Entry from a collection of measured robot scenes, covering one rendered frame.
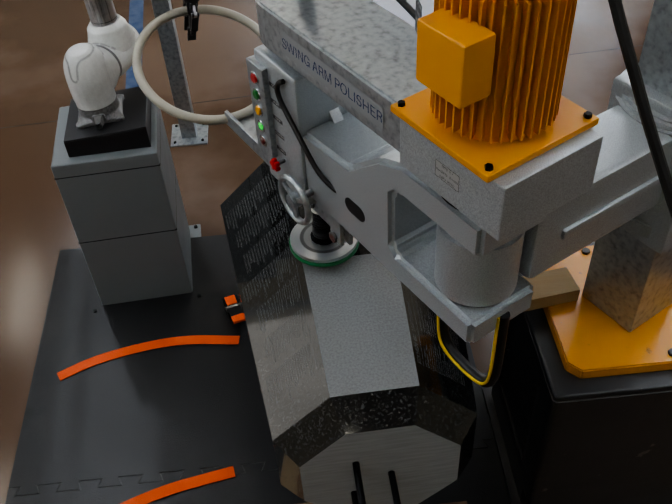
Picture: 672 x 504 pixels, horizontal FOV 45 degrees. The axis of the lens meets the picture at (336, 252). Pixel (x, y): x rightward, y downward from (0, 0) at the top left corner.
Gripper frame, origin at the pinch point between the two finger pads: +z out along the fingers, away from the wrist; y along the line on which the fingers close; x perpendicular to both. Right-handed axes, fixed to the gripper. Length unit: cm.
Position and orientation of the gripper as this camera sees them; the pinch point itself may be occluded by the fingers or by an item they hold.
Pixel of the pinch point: (190, 28)
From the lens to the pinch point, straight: 304.9
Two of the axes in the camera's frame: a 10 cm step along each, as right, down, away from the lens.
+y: 3.2, 8.7, -3.7
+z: -1.8, 4.4, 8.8
